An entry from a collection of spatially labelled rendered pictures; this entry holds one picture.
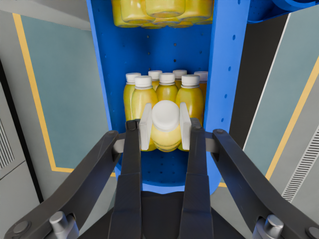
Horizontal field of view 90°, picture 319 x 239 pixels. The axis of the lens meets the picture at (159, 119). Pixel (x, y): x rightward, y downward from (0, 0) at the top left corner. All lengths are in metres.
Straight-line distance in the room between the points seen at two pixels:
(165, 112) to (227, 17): 0.15
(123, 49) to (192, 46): 0.18
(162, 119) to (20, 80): 1.87
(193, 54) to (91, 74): 1.25
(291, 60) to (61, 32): 1.91
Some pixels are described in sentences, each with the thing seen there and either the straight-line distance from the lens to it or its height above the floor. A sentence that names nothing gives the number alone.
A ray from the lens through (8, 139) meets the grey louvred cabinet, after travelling 2.12.
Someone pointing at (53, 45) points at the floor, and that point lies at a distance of 1.75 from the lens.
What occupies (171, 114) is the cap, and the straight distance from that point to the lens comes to 0.21.
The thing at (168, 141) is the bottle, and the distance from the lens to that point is 0.25.
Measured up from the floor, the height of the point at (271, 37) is 0.15.
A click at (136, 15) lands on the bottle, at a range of 0.34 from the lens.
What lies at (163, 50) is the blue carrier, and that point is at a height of 0.96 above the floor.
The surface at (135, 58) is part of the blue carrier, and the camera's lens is 0.47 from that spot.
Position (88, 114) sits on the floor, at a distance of 1.76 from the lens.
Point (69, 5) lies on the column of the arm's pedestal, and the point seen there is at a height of 0.69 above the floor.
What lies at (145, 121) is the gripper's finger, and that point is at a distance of 0.16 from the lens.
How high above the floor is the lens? 1.45
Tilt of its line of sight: 66 degrees down
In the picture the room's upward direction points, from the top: 173 degrees counter-clockwise
